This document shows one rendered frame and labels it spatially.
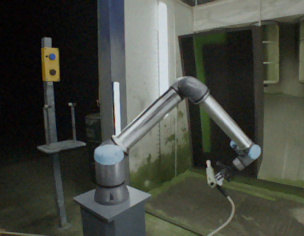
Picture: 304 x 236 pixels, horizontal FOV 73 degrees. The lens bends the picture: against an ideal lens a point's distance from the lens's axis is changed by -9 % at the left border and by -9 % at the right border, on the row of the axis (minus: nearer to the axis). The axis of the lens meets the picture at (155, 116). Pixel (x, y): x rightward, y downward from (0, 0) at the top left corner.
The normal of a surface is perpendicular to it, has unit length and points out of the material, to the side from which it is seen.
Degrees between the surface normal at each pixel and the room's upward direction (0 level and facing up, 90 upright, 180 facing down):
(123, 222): 90
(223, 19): 90
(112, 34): 90
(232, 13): 90
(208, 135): 102
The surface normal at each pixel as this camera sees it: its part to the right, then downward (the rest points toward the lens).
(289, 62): -0.64, 0.11
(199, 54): -0.54, 0.32
